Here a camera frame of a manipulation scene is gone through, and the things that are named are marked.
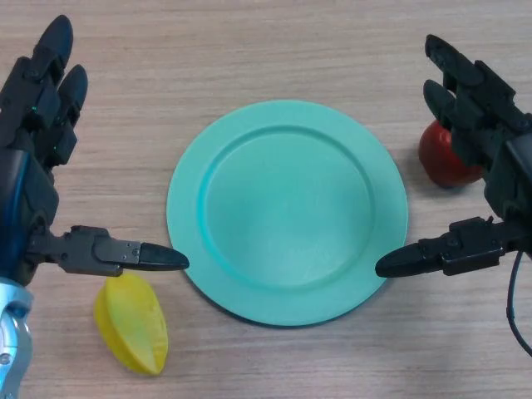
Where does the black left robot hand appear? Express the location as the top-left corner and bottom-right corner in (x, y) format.
(0, 14), (191, 288)

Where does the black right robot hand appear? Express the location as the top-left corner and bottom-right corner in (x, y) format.
(375, 34), (532, 278)

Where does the yellow starfruit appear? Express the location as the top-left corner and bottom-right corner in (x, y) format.
(93, 272), (170, 377)

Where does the green round plate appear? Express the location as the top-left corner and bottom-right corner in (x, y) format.
(165, 98), (409, 329)

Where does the red apple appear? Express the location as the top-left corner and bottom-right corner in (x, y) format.
(418, 119), (485, 188)

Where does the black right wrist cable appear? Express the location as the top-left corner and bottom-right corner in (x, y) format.
(505, 249), (532, 357)

